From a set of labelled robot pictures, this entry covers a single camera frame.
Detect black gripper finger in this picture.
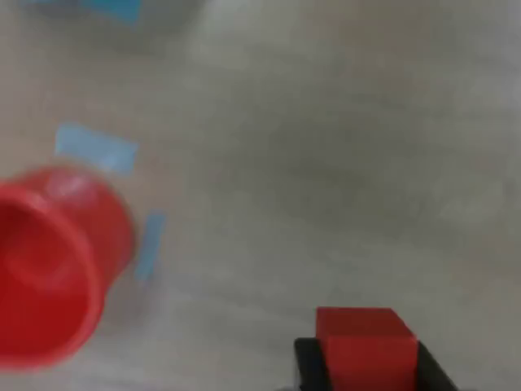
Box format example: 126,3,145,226
414,340,459,391
293,336,333,391

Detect red plastic bin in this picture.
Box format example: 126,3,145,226
0,165,138,371

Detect red cube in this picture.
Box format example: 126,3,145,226
315,305,419,391

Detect blue tape piece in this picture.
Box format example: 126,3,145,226
55,121,139,177
133,210,167,283
36,0,142,26

